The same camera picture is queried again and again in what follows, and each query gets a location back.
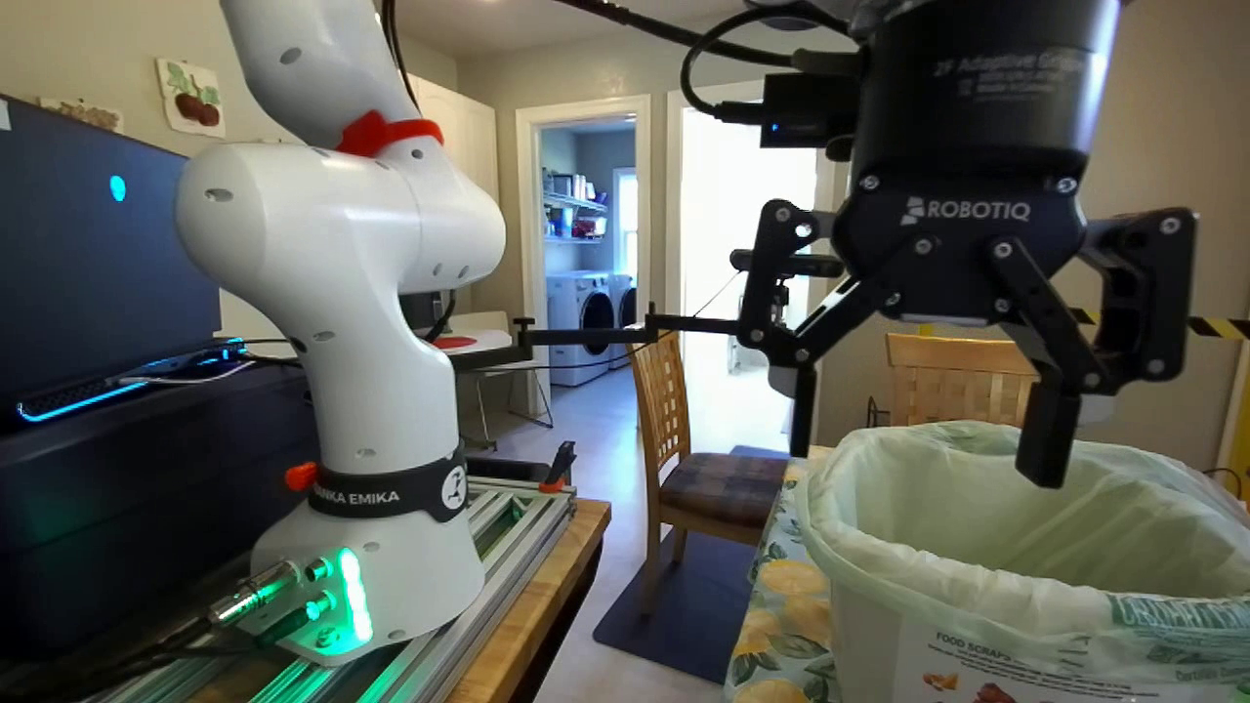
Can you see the wooden chair with plaid cushion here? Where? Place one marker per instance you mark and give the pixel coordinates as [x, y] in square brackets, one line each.
[717, 490]

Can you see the wooden crate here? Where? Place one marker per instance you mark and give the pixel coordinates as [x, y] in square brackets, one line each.
[951, 378]

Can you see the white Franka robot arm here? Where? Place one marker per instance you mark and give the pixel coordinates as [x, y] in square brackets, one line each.
[378, 325]

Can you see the black desk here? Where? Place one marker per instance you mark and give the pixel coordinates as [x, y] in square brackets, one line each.
[130, 520]

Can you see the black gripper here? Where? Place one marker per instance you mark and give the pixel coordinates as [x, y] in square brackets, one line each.
[969, 171]

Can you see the lemon print tablecloth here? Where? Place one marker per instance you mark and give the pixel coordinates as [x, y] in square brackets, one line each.
[777, 610]

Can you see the white side table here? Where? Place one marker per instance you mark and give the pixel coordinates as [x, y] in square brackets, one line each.
[502, 378]

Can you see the blue floor mat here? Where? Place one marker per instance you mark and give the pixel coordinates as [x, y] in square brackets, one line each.
[684, 610]

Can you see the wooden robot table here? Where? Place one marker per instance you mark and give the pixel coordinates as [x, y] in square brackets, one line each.
[533, 610]

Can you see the yellow black hazard tape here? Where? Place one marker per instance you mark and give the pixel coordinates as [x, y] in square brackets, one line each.
[1219, 325]

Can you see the black monitor screen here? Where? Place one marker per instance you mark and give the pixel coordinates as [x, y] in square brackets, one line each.
[93, 261]

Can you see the white washing machine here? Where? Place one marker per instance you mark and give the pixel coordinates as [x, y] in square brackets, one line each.
[587, 325]

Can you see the apple picture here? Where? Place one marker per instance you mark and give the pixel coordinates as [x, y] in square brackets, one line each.
[191, 98]

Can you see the white bin with green liner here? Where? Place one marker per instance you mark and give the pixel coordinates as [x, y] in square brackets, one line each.
[1018, 549]

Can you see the aluminium mounting rails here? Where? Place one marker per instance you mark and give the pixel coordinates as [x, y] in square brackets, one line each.
[511, 533]

